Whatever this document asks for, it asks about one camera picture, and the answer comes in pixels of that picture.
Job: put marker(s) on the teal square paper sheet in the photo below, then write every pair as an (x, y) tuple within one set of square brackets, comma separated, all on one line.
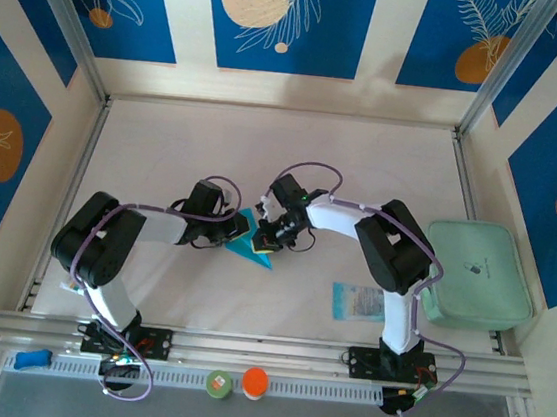
[(243, 250)]

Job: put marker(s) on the green lid jar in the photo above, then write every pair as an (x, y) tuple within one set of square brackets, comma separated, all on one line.
[(219, 384)]

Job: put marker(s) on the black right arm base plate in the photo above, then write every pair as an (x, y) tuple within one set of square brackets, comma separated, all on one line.
[(364, 361)]

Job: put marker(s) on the mint green zip case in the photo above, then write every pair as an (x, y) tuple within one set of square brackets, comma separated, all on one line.
[(477, 276)]

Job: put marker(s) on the orange lid jar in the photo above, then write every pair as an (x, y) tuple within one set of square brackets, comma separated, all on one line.
[(255, 383)]

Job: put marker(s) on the blue wet wipes packet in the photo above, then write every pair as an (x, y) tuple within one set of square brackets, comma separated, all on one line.
[(360, 303)]

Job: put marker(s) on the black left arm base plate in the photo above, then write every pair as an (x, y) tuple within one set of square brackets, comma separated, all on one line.
[(160, 343)]

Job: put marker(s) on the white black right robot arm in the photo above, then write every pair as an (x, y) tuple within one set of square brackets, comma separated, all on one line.
[(397, 317)]

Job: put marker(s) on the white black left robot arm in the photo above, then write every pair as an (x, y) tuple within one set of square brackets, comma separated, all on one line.
[(98, 248)]

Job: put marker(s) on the green circuit board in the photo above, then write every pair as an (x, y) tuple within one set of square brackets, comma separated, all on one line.
[(121, 359), (421, 392)]

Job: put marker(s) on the aluminium mounting rail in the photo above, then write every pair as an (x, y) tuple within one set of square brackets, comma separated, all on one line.
[(262, 350)]

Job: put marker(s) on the aluminium frame post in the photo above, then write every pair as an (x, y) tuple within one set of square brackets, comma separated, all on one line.
[(506, 68), (68, 18)]

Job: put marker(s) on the blue bone-shaped toy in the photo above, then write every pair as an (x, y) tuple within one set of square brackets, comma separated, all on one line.
[(32, 360)]

